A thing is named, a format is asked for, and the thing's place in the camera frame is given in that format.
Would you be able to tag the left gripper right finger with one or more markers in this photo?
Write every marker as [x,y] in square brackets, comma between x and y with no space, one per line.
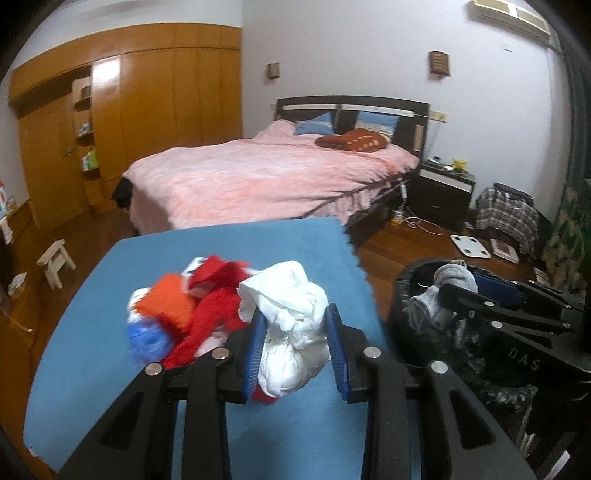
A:
[336,338]

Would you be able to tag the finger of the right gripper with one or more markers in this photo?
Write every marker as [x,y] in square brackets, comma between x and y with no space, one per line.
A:
[534,315]
[514,293]

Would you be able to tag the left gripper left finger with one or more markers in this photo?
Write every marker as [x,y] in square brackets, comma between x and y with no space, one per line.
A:
[254,354]

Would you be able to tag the white plastic bag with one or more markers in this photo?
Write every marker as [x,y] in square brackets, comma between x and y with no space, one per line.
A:
[295,348]

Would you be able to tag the red knitted cloth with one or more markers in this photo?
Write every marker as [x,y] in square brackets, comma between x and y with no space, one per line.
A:
[213,283]

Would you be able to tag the orange bristly mat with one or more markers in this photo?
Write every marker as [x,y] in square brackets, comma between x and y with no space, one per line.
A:
[168,304]

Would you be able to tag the blue plastic bag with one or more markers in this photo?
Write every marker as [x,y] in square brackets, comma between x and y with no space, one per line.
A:
[148,341]

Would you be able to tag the black lined trash bin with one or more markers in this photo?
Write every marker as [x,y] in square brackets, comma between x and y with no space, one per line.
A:
[543,425]

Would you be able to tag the small red white scale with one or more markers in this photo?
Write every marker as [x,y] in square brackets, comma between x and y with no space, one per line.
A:
[505,251]

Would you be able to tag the patterned curtain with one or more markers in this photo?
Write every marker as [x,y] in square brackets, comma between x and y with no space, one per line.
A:
[567,253]

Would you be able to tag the white bathroom scale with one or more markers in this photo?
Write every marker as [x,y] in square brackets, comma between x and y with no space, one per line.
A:
[470,246]

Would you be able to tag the plaid shirt on chair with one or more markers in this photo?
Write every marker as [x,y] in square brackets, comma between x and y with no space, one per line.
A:
[509,214]

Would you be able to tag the black white nightstand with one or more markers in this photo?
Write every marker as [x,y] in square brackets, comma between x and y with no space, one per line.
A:
[440,195]

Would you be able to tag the yellow plush toy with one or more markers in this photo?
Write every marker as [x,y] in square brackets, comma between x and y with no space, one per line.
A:
[459,165]

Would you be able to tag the bed with pink duvet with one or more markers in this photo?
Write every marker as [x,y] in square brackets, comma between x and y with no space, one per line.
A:
[276,175]

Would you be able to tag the blue table mat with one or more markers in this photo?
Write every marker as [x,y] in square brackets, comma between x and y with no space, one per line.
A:
[309,434]

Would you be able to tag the brown dotted pillow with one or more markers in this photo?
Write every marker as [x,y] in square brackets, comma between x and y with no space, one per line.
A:
[356,140]

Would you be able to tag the right blue pillow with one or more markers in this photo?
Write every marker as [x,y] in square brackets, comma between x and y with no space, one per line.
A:
[383,124]

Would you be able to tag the blue pillow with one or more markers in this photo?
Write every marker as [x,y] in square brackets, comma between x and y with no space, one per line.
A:
[320,125]
[383,124]

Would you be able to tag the left blue pillow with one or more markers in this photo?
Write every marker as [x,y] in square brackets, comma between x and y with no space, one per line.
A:
[320,125]

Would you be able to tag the small white stool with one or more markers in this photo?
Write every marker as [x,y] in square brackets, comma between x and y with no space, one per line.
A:
[53,260]

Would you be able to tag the wooden side desk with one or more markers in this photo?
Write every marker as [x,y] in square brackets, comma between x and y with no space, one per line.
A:
[23,309]

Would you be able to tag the white air conditioner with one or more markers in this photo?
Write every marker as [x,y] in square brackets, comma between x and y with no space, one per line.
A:
[514,16]

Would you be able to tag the wooden wardrobe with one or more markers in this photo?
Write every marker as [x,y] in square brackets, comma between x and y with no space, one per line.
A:
[87,109]

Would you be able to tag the right wall lamp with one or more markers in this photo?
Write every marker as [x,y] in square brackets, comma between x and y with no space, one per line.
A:
[439,64]

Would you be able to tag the wall lamp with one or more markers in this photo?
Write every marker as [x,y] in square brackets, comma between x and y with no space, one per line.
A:
[439,64]
[273,71]

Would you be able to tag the left wall lamp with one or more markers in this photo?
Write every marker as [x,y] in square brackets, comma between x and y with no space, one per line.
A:
[273,71]

